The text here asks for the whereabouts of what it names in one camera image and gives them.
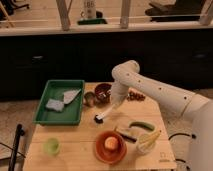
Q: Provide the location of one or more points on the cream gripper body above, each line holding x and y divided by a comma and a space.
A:
117, 100

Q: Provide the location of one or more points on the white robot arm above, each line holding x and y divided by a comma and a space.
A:
194, 107

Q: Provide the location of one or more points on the small metal cup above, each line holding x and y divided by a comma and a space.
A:
90, 99

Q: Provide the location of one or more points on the clear cup with corn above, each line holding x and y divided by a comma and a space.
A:
141, 149

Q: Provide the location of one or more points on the green plastic cup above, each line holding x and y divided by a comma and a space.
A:
51, 146

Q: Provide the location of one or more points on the spoon in bowl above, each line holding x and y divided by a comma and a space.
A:
104, 94

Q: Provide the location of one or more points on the dark red bowl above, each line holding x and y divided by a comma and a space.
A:
100, 88

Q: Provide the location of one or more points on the brown rectangular block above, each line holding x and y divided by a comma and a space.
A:
127, 133

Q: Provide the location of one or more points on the green cucumber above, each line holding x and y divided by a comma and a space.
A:
143, 125

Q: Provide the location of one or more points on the orange fruit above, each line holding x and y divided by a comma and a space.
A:
111, 143

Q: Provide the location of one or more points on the green plastic tray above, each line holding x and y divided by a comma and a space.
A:
71, 113

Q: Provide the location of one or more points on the grey triangular cloth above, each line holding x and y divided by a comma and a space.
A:
70, 95

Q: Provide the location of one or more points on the orange plate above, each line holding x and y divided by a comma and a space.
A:
107, 156

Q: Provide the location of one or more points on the grey sponge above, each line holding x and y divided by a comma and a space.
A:
55, 105

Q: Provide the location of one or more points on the green book on shelf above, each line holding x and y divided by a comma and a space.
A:
92, 21

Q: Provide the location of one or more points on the white mug on shelf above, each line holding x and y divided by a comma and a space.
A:
89, 9

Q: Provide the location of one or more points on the black stand pole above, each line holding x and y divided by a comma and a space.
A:
14, 158

